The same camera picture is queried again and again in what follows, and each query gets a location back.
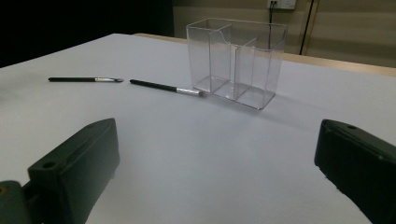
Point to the clear acrylic brush holder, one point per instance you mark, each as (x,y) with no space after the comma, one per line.
(218,62)

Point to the black curtain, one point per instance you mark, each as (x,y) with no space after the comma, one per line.
(77,21)

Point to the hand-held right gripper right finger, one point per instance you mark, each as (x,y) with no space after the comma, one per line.
(361,165)

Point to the black pen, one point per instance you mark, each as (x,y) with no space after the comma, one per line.
(74,79)
(155,85)

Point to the white wall socket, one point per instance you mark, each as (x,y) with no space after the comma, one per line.
(285,3)

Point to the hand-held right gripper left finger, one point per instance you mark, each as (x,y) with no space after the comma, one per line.
(77,165)

